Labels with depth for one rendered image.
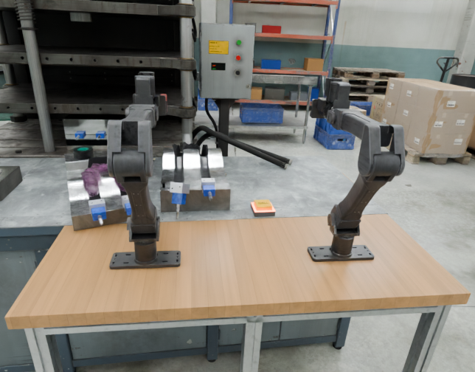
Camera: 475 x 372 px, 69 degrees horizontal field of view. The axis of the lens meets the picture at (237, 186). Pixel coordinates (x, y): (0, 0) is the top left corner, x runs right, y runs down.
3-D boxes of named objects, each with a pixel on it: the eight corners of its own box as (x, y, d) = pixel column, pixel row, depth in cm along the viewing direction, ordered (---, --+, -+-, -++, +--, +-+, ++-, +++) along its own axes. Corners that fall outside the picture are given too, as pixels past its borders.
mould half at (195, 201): (229, 209, 134) (231, 177, 128) (161, 212, 129) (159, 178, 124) (217, 164, 179) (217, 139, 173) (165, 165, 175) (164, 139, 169)
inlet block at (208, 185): (217, 206, 122) (217, 192, 120) (203, 207, 121) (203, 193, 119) (214, 190, 134) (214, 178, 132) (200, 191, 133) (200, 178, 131)
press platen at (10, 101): (202, 139, 194) (202, 108, 187) (-56, 139, 174) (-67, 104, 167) (195, 109, 269) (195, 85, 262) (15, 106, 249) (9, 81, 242)
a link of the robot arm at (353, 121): (328, 105, 107) (377, 130, 79) (356, 106, 108) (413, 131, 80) (323, 144, 111) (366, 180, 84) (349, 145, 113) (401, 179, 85)
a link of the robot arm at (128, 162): (135, 218, 103) (115, 143, 77) (158, 218, 104) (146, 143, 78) (133, 237, 100) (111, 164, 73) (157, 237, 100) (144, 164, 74)
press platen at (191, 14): (202, 46, 175) (203, 4, 167) (-89, 34, 154) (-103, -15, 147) (195, 41, 249) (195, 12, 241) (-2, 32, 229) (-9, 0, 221)
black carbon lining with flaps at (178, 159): (213, 187, 135) (213, 164, 131) (171, 188, 133) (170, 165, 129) (206, 158, 167) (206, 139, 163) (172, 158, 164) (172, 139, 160)
